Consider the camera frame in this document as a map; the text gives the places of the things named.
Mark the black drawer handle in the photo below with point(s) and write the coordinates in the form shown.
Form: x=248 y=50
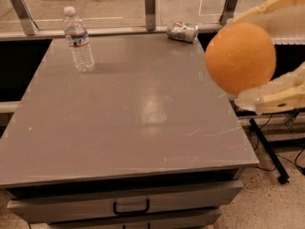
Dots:
x=131 y=209

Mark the metal railing post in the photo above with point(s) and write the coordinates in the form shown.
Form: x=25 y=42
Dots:
x=28 y=25
x=228 y=11
x=150 y=14

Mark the left metal railing post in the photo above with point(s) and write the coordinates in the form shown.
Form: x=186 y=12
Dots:
x=28 y=25

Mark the crushed silver can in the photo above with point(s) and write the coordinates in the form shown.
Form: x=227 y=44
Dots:
x=182 y=31

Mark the orange fruit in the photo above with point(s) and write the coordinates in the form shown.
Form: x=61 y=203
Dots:
x=241 y=57

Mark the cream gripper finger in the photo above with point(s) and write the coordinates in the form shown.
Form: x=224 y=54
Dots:
x=282 y=94
x=283 y=20

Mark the black metal stand leg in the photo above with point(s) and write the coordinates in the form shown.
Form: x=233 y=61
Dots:
x=283 y=175

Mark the middle metal railing post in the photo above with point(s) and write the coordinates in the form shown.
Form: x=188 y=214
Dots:
x=150 y=14

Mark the grey drawer cabinet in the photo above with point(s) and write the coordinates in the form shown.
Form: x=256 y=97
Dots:
x=147 y=123

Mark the right metal railing post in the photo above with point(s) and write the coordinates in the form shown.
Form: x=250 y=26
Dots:
x=228 y=11

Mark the clear plastic water bottle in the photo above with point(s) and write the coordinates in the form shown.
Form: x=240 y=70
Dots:
x=78 y=40

